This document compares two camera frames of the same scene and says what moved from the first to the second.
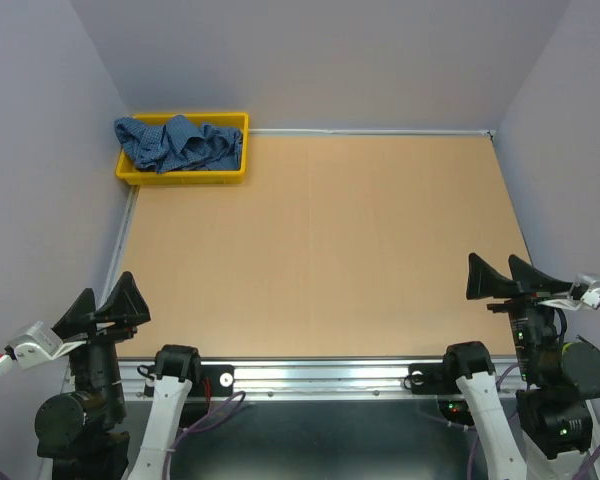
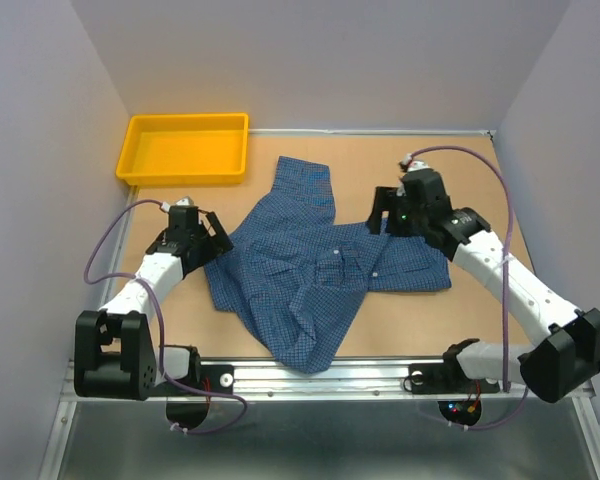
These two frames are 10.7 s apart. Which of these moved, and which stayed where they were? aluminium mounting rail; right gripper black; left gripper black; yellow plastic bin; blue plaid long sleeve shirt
Moved: blue plaid long sleeve shirt; left gripper black; right gripper black
Stayed: aluminium mounting rail; yellow plastic bin
